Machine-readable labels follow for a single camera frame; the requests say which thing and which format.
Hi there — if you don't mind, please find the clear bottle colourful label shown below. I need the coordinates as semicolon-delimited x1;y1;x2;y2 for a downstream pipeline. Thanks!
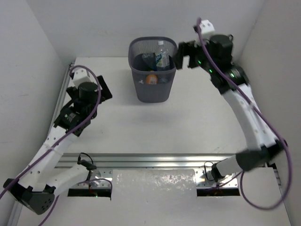
159;78;169;84

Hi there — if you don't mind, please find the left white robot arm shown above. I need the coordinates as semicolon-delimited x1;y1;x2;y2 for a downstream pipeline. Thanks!
3;75;112;215

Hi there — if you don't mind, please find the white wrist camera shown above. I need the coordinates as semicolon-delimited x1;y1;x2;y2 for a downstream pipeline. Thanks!
199;20;215;39
70;69;91;88

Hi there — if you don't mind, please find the clear bottle blue label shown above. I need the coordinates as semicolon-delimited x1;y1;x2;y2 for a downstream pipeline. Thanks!
142;53;157;71

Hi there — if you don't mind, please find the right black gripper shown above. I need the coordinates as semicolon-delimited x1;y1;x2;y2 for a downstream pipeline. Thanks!
174;36;216;74

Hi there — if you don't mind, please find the crushed clear bottle white label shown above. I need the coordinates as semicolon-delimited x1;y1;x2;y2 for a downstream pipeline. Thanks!
155;40;170;71

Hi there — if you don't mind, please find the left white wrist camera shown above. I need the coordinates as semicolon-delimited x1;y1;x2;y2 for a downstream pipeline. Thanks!
70;69;91;88

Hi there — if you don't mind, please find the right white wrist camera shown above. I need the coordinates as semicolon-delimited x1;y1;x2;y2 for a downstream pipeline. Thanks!
199;20;215;39

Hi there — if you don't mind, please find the purple cable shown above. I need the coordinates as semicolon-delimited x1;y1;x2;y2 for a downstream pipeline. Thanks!
0;65;113;226
196;16;293;210

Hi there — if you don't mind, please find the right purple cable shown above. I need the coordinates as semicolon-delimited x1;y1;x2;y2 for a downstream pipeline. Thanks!
196;16;293;210

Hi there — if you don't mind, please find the grey mesh waste bin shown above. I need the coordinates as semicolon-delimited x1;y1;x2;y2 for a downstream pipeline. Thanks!
128;36;177;103

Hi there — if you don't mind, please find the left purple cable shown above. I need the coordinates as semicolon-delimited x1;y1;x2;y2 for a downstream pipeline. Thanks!
0;65;113;226

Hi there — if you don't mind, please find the aluminium front rail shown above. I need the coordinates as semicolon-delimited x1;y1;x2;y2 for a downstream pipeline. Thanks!
68;154;239;197

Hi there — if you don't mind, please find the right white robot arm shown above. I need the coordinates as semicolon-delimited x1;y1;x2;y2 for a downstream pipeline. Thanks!
173;34;284;182

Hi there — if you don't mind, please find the orange plastic bottle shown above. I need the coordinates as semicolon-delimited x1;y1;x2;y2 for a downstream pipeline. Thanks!
146;74;158;85

